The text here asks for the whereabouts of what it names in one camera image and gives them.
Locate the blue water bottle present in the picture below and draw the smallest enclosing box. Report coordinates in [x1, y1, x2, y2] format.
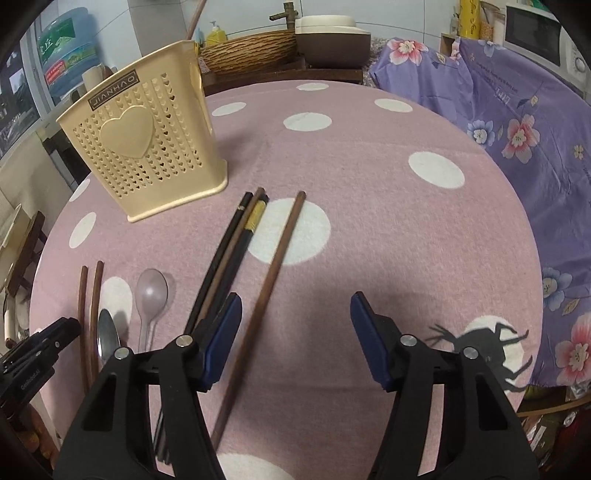
[37, 7, 100, 100]

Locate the dark brown wooden chopstick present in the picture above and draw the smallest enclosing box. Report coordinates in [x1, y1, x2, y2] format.
[197, 187, 264, 323]
[211, 191, 307, 451]

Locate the yellow soap dispenser bottle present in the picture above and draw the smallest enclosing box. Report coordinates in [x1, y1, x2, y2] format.
[205, 21, 228, 48]

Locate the woven wicker basin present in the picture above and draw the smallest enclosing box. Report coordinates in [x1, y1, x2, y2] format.
[200, 30, 297, 75]

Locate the stainless steel spoon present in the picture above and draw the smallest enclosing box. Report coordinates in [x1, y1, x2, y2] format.
[97, 309, 120, 366]

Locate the paper cup stack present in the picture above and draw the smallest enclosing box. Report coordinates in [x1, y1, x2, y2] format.
[82, 64, 107, 92]

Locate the pink polka dot tablecloth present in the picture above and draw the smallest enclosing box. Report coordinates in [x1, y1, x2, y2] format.
[30, 82, 542, 479]

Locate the purple floral cloth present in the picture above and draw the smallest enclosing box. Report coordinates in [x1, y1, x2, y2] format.
[370, 38, 590, 387]

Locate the beige plastic utensil holder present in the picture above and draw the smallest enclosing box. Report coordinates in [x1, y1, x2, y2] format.
[57, 40, 228, 222]

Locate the black chopstick gold band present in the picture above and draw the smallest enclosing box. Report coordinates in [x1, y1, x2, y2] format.
[154, 194, 271, 462]

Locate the dark wooden stool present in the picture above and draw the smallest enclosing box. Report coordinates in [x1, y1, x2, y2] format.
[5, 211, 47, 297]

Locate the reddish brown wooden chopstick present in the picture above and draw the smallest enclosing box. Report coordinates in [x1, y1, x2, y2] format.
[89, 260, 104, 384]
[77, 265, 89, 393]

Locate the dark wooden counter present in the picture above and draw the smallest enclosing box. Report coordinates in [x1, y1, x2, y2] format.
[202, 57, 363, 96]

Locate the yellow roll package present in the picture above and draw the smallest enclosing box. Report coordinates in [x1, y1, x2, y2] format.
[459, 0, 481, 39]

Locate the white microwave oven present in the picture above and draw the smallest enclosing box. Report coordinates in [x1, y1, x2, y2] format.
[503, 3, 590, 101]

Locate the brown and cream pot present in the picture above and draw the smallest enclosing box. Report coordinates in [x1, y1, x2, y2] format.
[294, 15, 372, 69]

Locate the grey translucent plastic spoon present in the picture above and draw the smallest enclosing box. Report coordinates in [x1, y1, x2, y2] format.
[135, 268, 168, 352]

